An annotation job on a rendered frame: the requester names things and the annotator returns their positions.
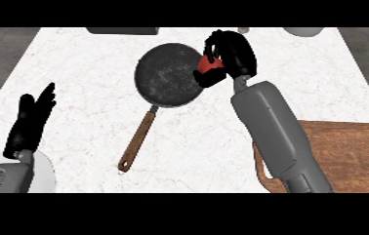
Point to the pale grey round bowl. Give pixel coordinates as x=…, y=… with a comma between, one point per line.
x=302, y=31

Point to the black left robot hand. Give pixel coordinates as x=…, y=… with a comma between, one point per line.
x=28, y=125

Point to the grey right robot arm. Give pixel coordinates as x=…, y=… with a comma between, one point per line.
x=277, y=138

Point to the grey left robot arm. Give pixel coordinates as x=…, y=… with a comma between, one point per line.
x=26, y=172

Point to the dark grey flat appliance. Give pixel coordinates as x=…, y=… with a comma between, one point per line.
x=122, y=30

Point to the brown wooden cutting board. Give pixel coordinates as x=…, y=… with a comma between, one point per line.
x=336, y=154

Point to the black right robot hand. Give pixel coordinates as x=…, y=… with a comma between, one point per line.
x=236, y=53

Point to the small grey object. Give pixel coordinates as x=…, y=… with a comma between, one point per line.
x=243, y=30

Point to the red bell pepper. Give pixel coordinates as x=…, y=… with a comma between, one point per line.
x=209, y=64

